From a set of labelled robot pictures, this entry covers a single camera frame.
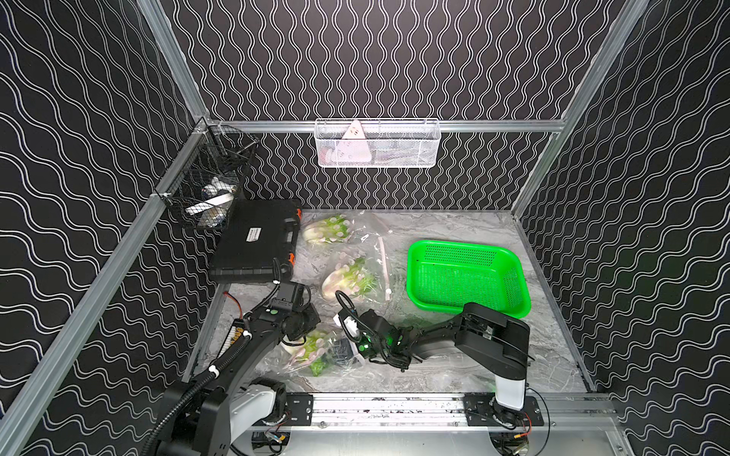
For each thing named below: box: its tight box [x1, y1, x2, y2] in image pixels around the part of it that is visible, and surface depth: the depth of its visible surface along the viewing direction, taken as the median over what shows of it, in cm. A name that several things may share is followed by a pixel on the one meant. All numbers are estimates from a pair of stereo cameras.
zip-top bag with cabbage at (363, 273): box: [320, 235, 395, 303], surface depth 92 cm
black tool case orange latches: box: [209, 198, 303, 284], surface depth 104 cm
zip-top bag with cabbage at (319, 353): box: [254, 323, 365, 379], surface depth 75 cm
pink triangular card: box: [335, 119, 372, 165], surface depth 92 cm
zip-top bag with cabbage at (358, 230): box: [300, 210, 395, 249], surface depth 106 cm
